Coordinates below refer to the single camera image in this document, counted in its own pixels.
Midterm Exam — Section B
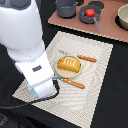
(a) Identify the fork with wooden handle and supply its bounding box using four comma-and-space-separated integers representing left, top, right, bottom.
52, 76, 85, 89

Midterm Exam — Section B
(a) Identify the grey frying pan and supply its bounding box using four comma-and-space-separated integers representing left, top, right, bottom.
79, 5, 101, 29

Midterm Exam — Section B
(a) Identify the knife with wooden handle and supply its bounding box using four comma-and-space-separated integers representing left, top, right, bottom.
57, 50, 97, 63

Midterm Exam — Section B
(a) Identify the beige bowl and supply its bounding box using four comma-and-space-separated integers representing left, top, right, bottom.
118, 4, 128, 30

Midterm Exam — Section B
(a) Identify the beige round plate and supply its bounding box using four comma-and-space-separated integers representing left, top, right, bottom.
55, 55, 82, 78

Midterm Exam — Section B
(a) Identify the grey two-handled pot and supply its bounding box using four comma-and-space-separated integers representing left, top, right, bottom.
55, 0, 78, 18

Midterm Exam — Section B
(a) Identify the beige woven placemat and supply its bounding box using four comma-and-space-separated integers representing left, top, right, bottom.
12, 30, 114, 128

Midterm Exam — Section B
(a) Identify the light blue milk carton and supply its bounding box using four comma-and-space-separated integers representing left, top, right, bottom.
26, 81, 38, 98

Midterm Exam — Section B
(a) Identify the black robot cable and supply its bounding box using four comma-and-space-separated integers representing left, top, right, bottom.
0, 78, 62, 111

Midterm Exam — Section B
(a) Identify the red toy tomato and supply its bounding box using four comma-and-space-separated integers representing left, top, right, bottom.
84, 9, 95, 17

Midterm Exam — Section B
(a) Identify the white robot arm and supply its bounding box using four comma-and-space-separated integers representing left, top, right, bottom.
0, 0, 54, 98

